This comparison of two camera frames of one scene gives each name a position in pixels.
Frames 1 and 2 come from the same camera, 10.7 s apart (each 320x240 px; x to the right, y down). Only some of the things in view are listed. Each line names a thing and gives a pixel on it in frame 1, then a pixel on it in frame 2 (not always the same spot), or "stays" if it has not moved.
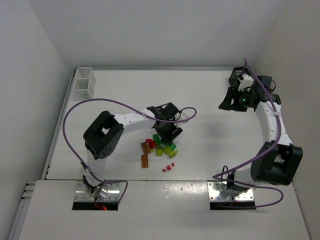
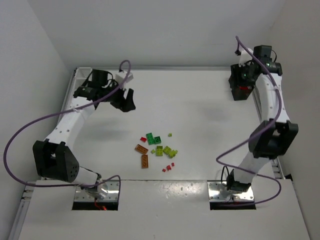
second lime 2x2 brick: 159,151 stays
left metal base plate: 82,194 stays
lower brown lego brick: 144,161 stays
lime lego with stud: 172,153 stays
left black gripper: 169,130 -> 120,100
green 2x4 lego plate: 157,138 -> 150,138
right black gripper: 232,99 -> 240,85
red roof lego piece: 151,143 -> 143,139
